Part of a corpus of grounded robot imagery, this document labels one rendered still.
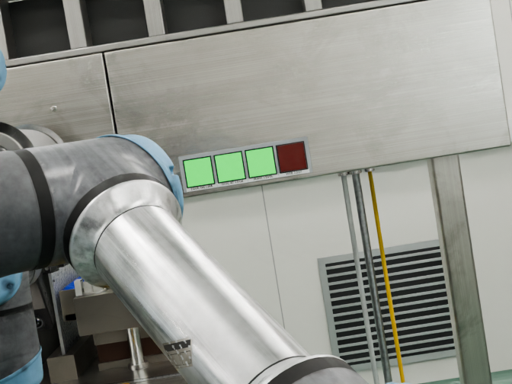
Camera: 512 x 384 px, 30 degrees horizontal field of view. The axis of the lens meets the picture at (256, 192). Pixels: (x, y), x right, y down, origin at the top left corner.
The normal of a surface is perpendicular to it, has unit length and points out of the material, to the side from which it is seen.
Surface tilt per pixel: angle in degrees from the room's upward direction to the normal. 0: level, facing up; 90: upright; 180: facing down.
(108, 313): 90
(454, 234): 90
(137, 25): 90
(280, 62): 90
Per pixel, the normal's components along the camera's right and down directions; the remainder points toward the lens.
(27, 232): 0.44, 0.33
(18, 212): 0.30, -0.03
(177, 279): -0.29, -0.69
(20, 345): 0.60, -0.05
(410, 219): 0.00, 0.05
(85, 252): -0.21, 0.41
